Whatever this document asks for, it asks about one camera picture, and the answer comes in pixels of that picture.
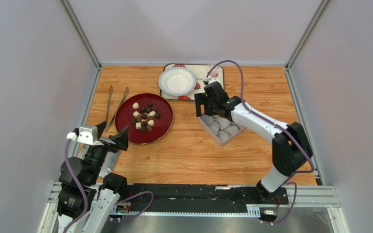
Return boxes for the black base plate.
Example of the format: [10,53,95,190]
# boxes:
[121,183,290,214]

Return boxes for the pink chocolate tin box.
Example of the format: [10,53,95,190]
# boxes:
[199,115,247,147]

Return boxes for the metal serving tongs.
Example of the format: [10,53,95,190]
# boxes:
[105,86,129,131]

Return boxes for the small clear glass cup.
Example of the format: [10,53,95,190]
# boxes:
[207,62,219,78]

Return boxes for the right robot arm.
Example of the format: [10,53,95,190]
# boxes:
[194,82,314,201]

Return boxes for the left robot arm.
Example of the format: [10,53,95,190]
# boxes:
[57,121,130,233]

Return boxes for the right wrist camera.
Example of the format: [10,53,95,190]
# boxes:
[203,76,214,85]

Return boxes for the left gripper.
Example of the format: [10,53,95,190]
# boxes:
[84,120,129,183]

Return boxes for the red round tray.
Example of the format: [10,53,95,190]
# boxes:
[115,93,174,144]

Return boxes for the white paper plate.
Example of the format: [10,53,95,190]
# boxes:
[158,67,197,96]

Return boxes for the strawberry pattern tray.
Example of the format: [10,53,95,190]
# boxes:
[159,64,226,101]

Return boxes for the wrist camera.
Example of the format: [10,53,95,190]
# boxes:
[203,76,214,85]
[66,125,99,146]

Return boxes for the silver tin lid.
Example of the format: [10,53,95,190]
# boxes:
[77,144,121,178]

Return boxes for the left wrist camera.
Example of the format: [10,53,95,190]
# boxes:
[66,125,99,146]

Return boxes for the aluminium frame rail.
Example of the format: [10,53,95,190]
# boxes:
[38,182,348,233]

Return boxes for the white chocolate piece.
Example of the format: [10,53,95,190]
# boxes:
[132,102,139,109]

